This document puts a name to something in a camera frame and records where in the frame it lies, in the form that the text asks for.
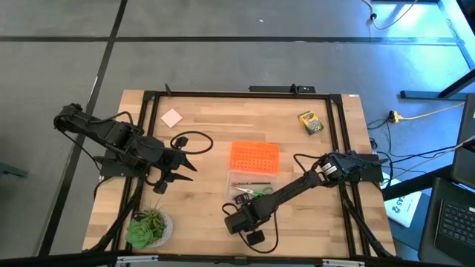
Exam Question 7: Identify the yellow green crayon box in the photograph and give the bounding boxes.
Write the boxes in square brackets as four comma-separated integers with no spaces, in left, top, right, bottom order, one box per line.
[296,110,325,136]

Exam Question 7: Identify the grey chair base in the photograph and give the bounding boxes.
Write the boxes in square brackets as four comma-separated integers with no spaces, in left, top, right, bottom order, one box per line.
[0,161,30,179]

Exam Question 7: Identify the pencil with pink eraser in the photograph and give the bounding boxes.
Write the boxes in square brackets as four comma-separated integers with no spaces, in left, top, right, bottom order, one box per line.
[230,180,272,187]

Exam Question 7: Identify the black monitor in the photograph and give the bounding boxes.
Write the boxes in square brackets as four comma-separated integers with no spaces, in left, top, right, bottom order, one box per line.
[450,92,475,191]

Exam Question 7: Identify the black desk foot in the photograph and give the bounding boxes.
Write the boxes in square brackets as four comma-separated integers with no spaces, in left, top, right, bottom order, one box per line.
[399,68,475,102]

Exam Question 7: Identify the succulent plant in white pot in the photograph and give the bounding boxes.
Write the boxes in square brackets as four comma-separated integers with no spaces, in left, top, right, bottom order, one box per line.
[124,201,174,251]

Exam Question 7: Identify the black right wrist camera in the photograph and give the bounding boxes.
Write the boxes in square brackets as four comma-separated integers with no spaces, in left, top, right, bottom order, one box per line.
[246,229,266,246]

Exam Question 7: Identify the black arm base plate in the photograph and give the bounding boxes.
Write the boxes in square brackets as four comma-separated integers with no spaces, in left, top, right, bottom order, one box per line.
[332,151,389,183]
[99,147,153,178]

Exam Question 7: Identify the clear plastic storage box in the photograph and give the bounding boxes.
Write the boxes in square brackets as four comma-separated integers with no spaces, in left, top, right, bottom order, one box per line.
[223,169,280,204]

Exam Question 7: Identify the black camera crossbar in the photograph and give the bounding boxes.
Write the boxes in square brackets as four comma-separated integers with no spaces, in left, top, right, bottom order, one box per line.
[0,250,475,267]

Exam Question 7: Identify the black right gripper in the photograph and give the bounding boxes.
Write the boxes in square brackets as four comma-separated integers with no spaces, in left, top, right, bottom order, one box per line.
[223,192,263,236]

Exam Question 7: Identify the orange perforated plastic lid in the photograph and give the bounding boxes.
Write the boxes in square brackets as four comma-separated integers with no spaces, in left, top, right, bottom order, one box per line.
[228,139,281,176]

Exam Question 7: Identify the black power cables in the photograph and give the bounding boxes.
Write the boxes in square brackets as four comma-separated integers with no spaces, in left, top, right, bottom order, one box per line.
[367,118,475,186]

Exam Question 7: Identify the pale pink sticky note pad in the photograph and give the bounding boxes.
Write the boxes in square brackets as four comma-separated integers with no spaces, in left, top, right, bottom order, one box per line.
[160,108,184,129]

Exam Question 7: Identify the white printed box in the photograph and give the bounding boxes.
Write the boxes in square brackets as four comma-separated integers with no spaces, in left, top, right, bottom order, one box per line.
[383,173,423,228]

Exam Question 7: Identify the silver metal bracket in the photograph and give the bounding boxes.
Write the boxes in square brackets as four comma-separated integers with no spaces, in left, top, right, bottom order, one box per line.
[321,258,367,267]
[116,254,160,266]

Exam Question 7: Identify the yellow extension cable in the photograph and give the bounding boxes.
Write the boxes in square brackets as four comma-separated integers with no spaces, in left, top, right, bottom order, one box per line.
[388,102,465,124]

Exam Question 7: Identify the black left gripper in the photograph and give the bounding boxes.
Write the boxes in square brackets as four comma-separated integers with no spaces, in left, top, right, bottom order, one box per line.
[147,147,198,195]

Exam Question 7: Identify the black bar device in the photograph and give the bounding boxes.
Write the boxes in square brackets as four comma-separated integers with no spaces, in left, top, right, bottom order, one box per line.
[248,84,317,94]

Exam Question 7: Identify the green-handled scissors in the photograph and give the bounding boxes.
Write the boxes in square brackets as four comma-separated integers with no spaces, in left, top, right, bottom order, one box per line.
[233,185,275,198]

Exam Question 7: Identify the white floor cable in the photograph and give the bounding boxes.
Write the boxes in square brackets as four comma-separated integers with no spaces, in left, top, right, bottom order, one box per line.
[361,0,419,31]

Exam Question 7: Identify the black laptop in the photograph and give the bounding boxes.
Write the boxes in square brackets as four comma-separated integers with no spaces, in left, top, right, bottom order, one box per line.
[418,177,475,267]

